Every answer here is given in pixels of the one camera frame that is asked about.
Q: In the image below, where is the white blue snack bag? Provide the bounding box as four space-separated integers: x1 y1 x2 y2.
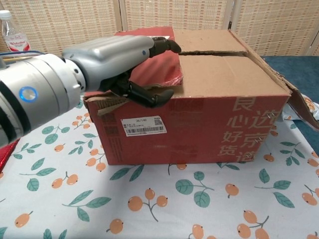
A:
283 94 319 120

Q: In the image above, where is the red certificate booklet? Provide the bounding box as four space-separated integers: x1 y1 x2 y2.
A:
0 143 20 174

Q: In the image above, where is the floral fruit print tablecloth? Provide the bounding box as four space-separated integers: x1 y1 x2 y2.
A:
0 99 319 239

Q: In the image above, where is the clear plastic water bottle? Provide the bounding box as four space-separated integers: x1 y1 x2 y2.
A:
0 9 33 54

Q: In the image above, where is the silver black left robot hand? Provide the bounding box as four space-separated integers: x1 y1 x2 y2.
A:
61 35 182 109

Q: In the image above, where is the woven bamboo screen panel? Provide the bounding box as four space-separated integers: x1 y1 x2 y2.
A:
229 0 319 57
119 0 236 32
0 0 120 57

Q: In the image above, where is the red cardboard shipping box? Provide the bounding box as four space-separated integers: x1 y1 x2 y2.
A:
83 26 319 166

